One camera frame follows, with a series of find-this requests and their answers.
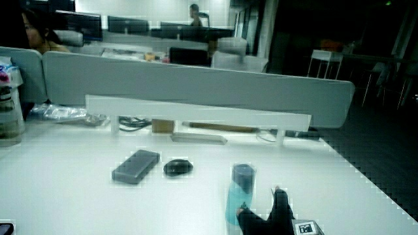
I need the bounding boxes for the wet wipes canister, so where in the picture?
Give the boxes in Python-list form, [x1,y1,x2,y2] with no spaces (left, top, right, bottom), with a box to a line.
[0,56,26,147]

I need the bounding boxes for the grey office chair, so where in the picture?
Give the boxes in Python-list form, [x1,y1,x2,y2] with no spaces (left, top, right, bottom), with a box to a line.
[211,37,269,74]

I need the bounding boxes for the white desk riser shelf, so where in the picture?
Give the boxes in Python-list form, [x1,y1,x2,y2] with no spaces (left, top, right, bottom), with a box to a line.
[85,94,312,146]

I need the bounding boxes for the wide black monitor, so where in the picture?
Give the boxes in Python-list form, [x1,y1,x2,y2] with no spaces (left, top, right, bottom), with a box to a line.
[150,21,235,42]

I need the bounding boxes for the white side table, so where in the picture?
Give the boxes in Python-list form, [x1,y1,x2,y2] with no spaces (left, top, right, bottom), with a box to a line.
[306,49,344,80]

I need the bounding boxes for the long brown wooden bar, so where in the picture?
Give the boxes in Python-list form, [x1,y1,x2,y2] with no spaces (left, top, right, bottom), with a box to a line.
[182,121,259,134]

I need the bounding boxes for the black computer mouse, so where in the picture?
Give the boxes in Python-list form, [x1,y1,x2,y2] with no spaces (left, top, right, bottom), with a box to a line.
[163,158,194,178]

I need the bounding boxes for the grey chair headrest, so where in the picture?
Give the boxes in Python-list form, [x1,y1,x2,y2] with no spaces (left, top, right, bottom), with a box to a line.
[53,29,85,48]

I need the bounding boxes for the black coiled cable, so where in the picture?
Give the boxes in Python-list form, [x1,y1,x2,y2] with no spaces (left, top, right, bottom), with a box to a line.
[118,116,152,133]

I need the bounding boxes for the black power strip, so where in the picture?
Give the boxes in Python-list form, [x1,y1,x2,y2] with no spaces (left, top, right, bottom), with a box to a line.
[283,127,321,142]

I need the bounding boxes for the dark grey rectangular box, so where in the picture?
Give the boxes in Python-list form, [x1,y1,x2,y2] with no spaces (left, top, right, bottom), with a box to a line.
[111,149,161,185]

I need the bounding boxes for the flat silver case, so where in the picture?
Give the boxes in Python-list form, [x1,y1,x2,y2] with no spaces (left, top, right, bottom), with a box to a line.
[170,131,229,146]

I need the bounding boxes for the short grey desk divider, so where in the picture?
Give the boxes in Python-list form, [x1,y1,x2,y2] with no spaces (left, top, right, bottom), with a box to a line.
[0,46,48,105]

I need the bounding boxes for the small brown cardboard box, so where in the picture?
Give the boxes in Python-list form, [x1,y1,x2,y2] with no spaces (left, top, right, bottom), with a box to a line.
[151,119,175,134]

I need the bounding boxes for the long grey desk divider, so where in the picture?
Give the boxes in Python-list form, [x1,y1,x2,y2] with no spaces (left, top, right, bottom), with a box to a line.
[42,50,356,129]

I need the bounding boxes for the person's right hand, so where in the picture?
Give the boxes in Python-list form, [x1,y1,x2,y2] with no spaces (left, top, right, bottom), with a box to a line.
[236,187,325,235]

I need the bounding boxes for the thin white cable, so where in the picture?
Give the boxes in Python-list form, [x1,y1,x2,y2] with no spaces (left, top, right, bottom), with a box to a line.
[255,129,279,144]

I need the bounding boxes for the large black monitor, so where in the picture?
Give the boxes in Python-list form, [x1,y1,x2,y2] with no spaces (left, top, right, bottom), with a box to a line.
[54,10,104,42]

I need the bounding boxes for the clear plastic bag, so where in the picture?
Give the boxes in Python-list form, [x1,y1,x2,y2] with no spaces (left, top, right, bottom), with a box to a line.
[30,103,109,127]

